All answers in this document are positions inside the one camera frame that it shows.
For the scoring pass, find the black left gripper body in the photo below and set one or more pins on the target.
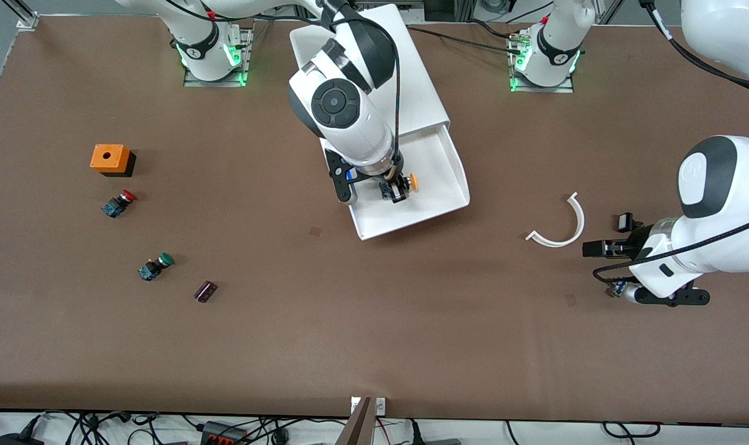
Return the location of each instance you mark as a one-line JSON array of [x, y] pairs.
[[641, 242]]

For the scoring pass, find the orange push button switch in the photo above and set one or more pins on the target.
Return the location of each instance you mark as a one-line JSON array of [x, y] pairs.
[[414, 182]]

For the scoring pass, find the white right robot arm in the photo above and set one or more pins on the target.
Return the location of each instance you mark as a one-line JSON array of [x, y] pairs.
[[350, 117]]

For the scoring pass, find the white drawer cabinet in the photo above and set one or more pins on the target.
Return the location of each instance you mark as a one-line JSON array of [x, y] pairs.
[[421, 80]]

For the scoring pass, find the white curved plastic strip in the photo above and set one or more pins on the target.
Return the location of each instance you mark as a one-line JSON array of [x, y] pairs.
[[577, 225]]

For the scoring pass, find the small blue potentiometer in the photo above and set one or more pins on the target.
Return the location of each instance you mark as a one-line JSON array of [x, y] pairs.
[[617, 289]]

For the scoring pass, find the dark purple capacitor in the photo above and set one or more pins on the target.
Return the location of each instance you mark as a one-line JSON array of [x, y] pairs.
[[205, 292]]

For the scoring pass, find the black power plug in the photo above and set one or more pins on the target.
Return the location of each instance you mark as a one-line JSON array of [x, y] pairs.
[[433, 440]]

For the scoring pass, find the orange box with hole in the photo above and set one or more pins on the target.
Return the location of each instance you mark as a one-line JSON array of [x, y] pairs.
[[110, 157]]

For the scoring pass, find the black orange power strip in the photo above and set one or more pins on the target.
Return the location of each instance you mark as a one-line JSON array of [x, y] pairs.
[[223, 432]]

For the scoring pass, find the black power adapter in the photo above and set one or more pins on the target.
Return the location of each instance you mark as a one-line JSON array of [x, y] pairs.
[[19, 440]]

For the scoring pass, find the black switch with white face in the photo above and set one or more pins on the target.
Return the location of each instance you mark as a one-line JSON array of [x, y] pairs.
[[625, 220]]

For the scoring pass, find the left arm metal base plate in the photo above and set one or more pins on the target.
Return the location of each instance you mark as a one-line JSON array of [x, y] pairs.
[[516, 86]]

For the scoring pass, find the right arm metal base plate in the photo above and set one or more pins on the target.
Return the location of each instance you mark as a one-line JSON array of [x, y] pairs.
[[245, 68]]

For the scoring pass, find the small white metal bracket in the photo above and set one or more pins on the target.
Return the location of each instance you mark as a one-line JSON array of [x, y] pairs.
[[380, 405], [355, 405]]

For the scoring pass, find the wooden post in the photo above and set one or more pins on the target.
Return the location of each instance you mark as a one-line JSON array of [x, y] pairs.
[[357, 426]]

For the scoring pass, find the green push button switch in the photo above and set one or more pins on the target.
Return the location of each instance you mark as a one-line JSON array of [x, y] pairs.
[[155, 267]]

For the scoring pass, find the red push button switch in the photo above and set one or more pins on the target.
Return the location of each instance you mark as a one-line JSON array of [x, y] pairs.
[[118, 204]]

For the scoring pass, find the aluminium frame corner post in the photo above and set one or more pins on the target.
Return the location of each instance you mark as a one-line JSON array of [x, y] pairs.
[[25, 18]]

